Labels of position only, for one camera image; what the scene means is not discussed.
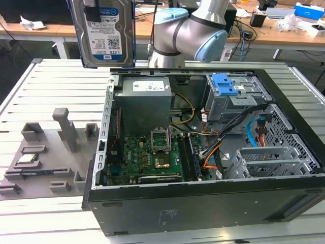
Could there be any blue data wire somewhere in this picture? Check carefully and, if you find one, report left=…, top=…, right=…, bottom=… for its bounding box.
left=245, top=117, right=260, bottom=148

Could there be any black PC case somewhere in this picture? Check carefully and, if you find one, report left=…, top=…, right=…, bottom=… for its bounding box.
left=81, top=67, right=325, bottom=236

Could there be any blue plastic drive latch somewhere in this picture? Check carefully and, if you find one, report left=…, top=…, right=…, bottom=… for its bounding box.
left=211, top=73, right=240, bottom=96

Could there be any white box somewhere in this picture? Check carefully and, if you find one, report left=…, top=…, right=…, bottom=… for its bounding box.
left=303, top=23, right=325, bottom=38

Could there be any black cable bundle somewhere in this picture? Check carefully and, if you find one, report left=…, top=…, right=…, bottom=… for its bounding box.
left=200, top=103, right=269, bottom=159

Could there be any metal drive cage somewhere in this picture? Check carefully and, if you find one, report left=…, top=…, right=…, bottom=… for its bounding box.
left=204, top=73, right=270, bottom=128

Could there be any black graphics card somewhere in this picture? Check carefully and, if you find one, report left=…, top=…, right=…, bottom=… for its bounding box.
left=138, top=174, right=184, bottom=185

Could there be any grey parts rack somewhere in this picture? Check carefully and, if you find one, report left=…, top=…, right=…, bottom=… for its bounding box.
left=0, top=107, right=100, bottom=202

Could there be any small black box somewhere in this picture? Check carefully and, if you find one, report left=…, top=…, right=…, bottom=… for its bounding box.
left=249, top=13, right=267, bottom=28

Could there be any crumpled white paper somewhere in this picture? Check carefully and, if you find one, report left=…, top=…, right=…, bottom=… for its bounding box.
left=19, top=15, right=47, bottom=31

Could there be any wooden desk white frame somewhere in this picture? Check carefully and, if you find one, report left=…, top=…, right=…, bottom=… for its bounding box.
left=225, top=7, right=325, bottom=61
left=0, top=10, right=156, bottom=60

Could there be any CPU socket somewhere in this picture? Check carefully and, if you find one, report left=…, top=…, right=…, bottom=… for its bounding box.
left=154, top=156, right=172, bottom=169

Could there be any blue cardboard box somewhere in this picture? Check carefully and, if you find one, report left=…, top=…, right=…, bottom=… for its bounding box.
left=294, top=2, right=325, bottom=19

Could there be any white power strip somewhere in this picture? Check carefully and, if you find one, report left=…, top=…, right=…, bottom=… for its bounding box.
left=220, top=48, right=234, bottom=62

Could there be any yellow and black cable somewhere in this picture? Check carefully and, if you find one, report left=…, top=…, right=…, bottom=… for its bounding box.
left=169, top=92, right=197, bottom=126

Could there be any CPU with silver top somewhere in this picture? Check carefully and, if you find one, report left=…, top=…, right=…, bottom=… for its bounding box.
left=15, top=153, right=39, bottom=165

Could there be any grey power supply unit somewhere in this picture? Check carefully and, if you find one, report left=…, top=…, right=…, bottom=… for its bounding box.
left=118, top=76, right=173, bottom=136

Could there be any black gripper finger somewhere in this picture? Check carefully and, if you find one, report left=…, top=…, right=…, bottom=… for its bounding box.
left=84, top=0, right=100, bottom=23

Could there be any metal socket cover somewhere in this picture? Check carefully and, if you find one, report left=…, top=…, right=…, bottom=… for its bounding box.
left=150, top=128, right=171, bottom=154

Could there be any black RAM slot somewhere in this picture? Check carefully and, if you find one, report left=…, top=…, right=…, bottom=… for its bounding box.
left=177, top=134, right=191, bottom=182

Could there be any hard disk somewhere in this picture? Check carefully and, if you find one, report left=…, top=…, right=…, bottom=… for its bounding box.
left=70, top=0, right=137, bottom=70

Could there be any green motherboard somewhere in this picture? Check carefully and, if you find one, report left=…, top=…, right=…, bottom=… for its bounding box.
left=106, top=132, right=212, bottom=186

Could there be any RAM stick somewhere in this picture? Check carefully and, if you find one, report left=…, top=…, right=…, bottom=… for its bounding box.
left=6, top=168, right=68, bottom=176
left=186, top=134, right=203, bottom=180

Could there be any orange power wire black plug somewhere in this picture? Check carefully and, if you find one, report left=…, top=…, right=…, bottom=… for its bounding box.
left=255, top=113, right=268, bottom=147

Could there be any metal disk bay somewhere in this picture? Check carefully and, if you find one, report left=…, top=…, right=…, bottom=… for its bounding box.
left=224, top=145, right=310, bottom=180

